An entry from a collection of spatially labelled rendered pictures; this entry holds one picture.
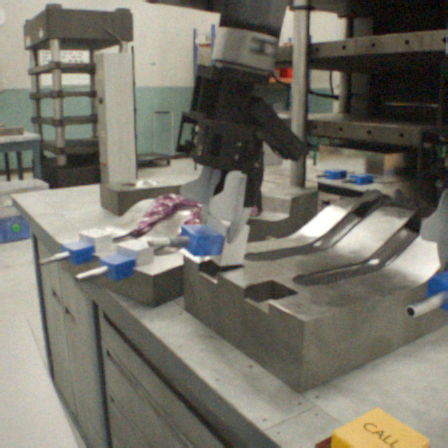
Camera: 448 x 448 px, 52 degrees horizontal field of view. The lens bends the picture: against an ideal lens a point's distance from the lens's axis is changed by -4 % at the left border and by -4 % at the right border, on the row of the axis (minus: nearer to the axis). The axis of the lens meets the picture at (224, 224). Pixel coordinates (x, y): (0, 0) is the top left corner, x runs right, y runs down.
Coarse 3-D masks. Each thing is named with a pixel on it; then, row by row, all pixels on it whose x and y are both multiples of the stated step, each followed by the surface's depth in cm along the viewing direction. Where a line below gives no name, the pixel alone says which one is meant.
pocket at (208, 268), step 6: (204, 264) 67; (210, 264) 68; (216, 264) 68; (240, 264) 66; (204, 270) 67; (210, 270) 68; (216, 270) 68; (222, 270) 69; (228, 270) 68; (210, 276) 65; (216, 276) 68; (216, 282) 63
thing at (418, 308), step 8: (432, 280) 45; (440, 280) 45; (432, 288) 45; (440, 288) 45; (432, 296) 43; (440, 296) 43; (416, 304) 42; (424, 304) 42; (432, 304) 42; (440, 304) 43; (408, 312) 42; (416, 312) 41; (424, 312) 42
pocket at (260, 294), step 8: (272, 280) 60; (248, 288) 58; (256, 288) 59; (264, 288) 59; (272, 288) 60; (280, 288) 59; (288, 288) 57; (248, 296) 58; (256, 296) 59; (264, 296) 60; (272, 296) 60; (280, 296) 59; (288, 296) 58; (256, 304) 56; (264, 304) 59
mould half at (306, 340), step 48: (288, 240) 78; (384, 240) 70; (192, 288) 69; (240, 288) 58; (336, 288) 58; (384, 288) 58; (240, 336) 59; (288, 336) 51; (336, 336) 52; (384, 336) 58; (288, 384) 52
